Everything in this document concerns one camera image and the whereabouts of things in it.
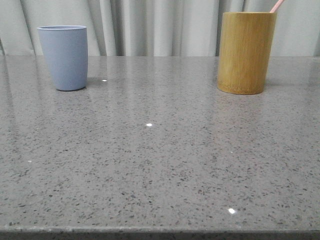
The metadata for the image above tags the blue plastic cup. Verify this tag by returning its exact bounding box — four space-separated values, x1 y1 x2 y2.
37 25 88 91

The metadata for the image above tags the pink chopstick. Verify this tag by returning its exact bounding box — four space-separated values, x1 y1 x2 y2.
269 0 285 13

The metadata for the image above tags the bamboo wooden cup holder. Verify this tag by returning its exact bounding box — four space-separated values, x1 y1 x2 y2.
217 12 277 95

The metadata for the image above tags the grey pleated curtain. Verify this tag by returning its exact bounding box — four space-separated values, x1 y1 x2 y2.
0 0 320 57

